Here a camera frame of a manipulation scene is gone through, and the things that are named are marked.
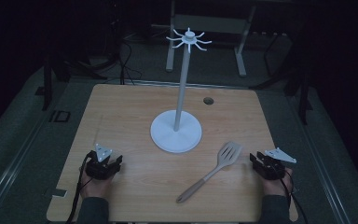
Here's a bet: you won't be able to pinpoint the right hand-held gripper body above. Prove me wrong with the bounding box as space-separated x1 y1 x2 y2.
256 147 297 181

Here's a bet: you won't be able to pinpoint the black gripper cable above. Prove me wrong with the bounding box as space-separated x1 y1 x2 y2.
65 154 93 224
268 161 310 224

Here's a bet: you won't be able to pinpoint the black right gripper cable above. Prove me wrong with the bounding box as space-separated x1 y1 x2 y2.
268 161 310 224

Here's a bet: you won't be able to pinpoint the person's right hand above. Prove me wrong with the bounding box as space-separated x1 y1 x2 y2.
261 167 294 197

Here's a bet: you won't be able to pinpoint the black metal stand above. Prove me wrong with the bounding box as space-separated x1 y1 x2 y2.
34 54 73 112
283 69 313 126

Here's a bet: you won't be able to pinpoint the white metal desk frame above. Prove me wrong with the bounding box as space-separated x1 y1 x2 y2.
165 0 257 77

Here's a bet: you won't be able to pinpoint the black floor cables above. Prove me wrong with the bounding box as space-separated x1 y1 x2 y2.
116 18 144 86

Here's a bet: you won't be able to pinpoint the black floor socket box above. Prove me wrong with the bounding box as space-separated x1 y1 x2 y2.
48 109 72 123

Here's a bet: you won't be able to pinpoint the white utensil hanging rack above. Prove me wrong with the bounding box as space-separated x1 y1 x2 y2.
149 27 213 154

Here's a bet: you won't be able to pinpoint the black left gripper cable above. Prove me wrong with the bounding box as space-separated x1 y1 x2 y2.
65 154 93 224

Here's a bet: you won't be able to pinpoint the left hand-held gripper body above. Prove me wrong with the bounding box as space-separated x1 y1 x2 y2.
85 143 121 181

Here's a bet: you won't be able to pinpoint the beige slotted spatula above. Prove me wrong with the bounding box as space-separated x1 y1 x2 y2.
175 141 243 204

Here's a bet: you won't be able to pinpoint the person's left hand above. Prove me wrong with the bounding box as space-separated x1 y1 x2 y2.
79 163 117 200

